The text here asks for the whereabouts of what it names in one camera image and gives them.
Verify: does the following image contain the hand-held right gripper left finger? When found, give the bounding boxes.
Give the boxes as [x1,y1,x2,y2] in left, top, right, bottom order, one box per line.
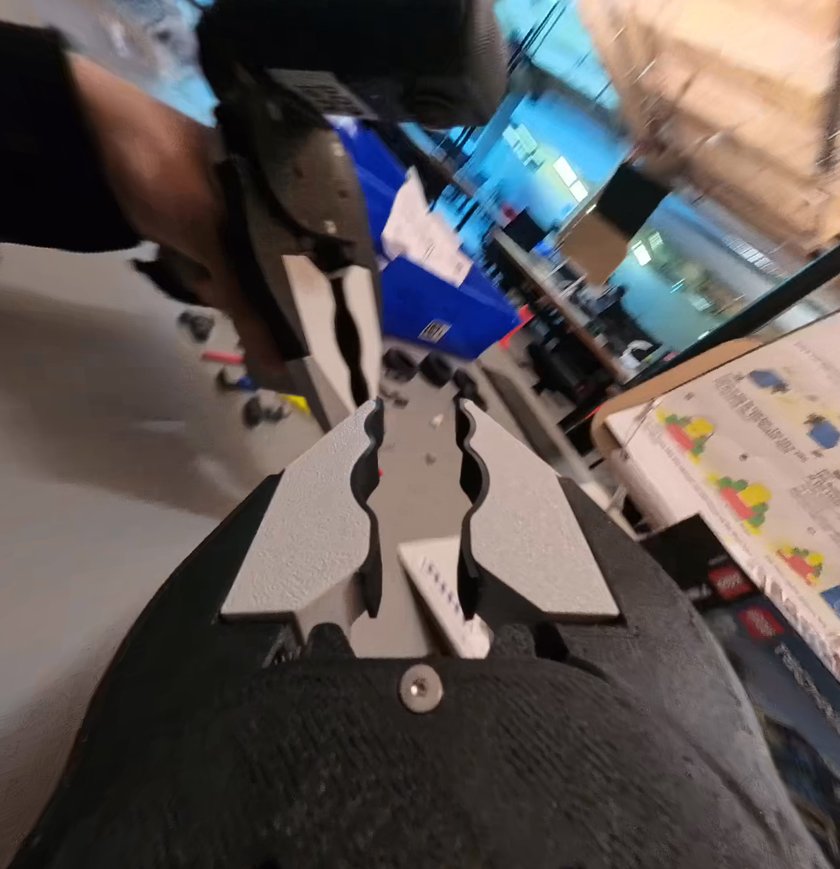
[220,398,387,658]

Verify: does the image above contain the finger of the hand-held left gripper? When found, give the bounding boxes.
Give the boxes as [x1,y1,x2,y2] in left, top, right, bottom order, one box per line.
[340,265,385,403]
[282,254,360,433]

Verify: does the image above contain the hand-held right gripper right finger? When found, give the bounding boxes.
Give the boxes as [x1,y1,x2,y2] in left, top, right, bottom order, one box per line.
[454,398,623,632]

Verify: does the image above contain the pile of lego pieces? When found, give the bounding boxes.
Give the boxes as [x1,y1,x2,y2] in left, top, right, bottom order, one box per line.
[177,309,314,430]

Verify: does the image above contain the lego set box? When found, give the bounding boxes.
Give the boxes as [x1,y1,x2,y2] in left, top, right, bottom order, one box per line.
[640,516,840,869]

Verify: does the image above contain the person's left hand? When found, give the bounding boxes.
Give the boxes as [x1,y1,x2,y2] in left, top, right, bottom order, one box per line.
[113,80,288,379]

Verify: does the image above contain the tagged blue storage bin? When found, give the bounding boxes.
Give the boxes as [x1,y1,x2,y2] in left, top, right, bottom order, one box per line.
[332,115,520,361]

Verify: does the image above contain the white paper sheets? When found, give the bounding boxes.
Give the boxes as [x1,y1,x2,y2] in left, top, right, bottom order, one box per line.
[381,166,474,286]

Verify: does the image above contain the open instruction booklet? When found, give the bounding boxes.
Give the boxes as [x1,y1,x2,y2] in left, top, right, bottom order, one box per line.
[396,536,494,661]

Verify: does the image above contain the long office desk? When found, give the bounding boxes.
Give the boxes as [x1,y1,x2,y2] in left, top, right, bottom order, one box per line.
[488,231,628,384]

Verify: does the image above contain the hanging tan board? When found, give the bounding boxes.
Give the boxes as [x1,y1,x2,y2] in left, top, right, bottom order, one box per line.
[559,163,673,286]

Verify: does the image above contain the task instruction poster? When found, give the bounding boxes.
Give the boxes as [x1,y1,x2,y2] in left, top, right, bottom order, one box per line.
[606,319,840,673]

